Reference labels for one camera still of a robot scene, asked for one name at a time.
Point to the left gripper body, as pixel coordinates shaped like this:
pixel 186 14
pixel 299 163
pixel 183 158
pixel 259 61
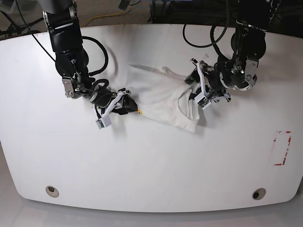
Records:
pixel 211 83

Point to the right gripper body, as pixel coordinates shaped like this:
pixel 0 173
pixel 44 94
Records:
pixel 107 103

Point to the white printed T-shirt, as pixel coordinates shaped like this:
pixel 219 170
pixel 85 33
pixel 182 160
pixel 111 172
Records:
pixel 164 96

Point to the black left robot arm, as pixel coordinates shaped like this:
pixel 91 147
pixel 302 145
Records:
pixel 249 46

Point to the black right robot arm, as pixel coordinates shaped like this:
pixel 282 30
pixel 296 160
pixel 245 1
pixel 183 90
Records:
pixel 71 60

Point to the red tape rectangle marking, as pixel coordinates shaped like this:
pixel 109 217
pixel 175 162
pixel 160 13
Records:
pixel 280 147

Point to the black tripod stand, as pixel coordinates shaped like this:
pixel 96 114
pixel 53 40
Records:
pixel 15 30

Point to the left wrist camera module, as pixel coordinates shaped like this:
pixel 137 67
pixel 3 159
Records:
pixel 202 101

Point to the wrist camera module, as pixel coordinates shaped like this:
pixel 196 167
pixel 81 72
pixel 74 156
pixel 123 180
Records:
pixel 103 122
pixel 202 101

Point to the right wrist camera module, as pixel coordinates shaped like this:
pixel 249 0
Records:
pixel 103 122

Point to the left table cable grommet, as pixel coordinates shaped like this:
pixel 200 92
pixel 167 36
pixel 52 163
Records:
pixel 52 191

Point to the table cable grommet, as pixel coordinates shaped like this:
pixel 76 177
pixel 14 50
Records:
pixel 52 191
pixel 259 194

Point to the right table cable grommet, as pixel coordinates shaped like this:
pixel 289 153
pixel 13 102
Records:
pixel 259 194

